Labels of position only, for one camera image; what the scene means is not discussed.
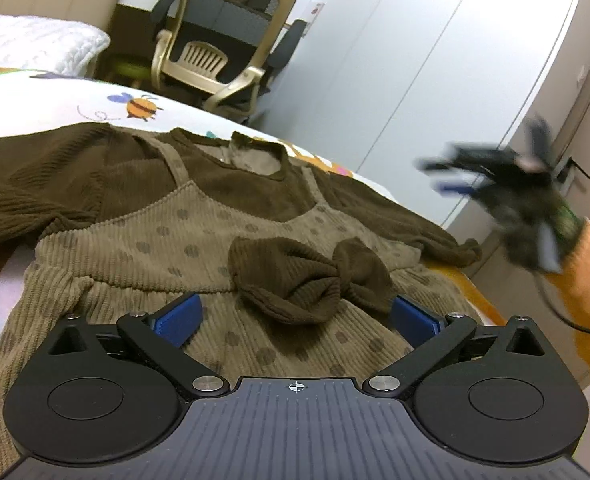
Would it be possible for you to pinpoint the beige mesh office chair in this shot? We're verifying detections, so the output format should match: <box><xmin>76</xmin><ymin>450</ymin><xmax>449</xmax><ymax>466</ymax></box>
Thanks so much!
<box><xmin>147</xmin><ymin>0</ymin><xmax>310</xmax><ymax>123</ymax></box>

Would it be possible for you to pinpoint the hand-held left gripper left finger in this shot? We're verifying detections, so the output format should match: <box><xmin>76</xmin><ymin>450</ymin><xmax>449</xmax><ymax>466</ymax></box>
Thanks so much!
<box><xmin>45</xmin><ymin>293</ymin><xmax>230</xmax><ymax>402</ymax></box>

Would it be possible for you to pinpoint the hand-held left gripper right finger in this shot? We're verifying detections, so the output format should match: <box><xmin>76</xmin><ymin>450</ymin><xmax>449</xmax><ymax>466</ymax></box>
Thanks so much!
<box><xmin>362</xmin><ymin>296</ymin><xmax>550</xmax><ymax>402</ymax></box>

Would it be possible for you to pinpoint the wooden bed frame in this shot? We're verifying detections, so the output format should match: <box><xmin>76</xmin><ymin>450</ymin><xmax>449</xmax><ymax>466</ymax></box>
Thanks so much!
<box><xmin>422</xmin><ymin>259</ymin><xmax>508</xmax><ymax>327</ymax></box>

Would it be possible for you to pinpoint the cartoon printed bed mat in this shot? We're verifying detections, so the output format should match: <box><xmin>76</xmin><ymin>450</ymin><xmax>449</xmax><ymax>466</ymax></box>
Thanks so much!
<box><xmin>0</xmin><ymin>62</ymin><xmax>483</xmax><ymax>366</ymax></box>

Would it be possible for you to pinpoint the white wardrobe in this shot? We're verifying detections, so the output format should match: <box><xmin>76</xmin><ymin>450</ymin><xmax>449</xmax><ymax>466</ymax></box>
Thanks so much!
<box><xmin>255</xmin><ymin>0</ymin><xmax>590</xmax><ymax>241</ymax></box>

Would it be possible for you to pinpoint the brown polka dot dress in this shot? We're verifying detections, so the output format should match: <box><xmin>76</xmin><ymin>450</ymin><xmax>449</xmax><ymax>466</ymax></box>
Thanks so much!
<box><xmin>0</xmin><ymin>122</ymin><xmax>483</xmax><ymax>480</ymax></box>

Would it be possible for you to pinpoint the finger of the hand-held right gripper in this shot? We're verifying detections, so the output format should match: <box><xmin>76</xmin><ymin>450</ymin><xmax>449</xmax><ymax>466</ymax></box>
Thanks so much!
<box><xmin>415</xmin><ymin>141</ymin><xmax>508</xmax><ymax>177</ymax></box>
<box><xmin>432</xmin><ymin>175</ymin><xmax>498</xmax><ymax>202</ymax></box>

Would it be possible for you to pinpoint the black cable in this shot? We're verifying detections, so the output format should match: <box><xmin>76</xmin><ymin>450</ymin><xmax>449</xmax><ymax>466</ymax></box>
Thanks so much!
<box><xmin>536</xmin><ymin>269</ymin><xmax>590</xmax><ymax>337</ymax></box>

